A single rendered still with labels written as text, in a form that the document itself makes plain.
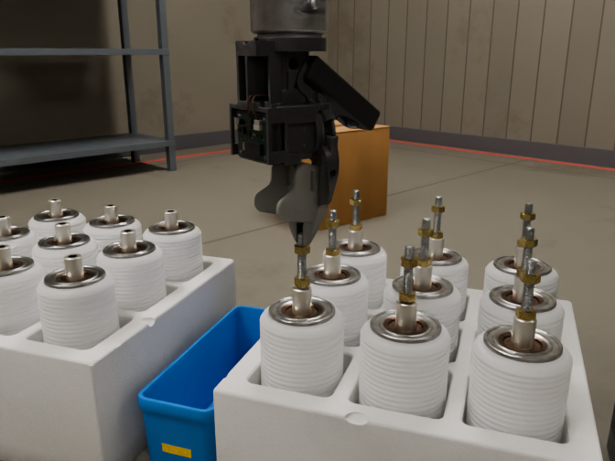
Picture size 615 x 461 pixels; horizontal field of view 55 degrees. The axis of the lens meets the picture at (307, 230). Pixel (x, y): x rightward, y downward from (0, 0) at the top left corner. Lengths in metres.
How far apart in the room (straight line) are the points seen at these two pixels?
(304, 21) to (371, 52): 3.36
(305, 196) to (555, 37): 2.77
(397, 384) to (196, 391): 0.39
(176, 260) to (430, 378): 0.50
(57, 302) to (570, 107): 2.81
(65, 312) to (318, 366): 0.33
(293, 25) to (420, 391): 0.38
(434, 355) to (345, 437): 0.12
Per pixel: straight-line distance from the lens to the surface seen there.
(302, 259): 0.64
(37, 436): 0.88
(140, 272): 0.88
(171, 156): 2.82
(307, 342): 0.64
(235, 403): 0.67
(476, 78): 3.49
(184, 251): 0.97
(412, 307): 0.63
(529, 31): 3.35
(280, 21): 0.57
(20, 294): 0.87
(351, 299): 0.74
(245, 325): 1.02
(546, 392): 0.62
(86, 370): 0.76
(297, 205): 0.60
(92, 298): 0.79
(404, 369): 0.62
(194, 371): 0.91
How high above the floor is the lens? 0.53
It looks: 17 degrees down
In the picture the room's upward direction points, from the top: straight up
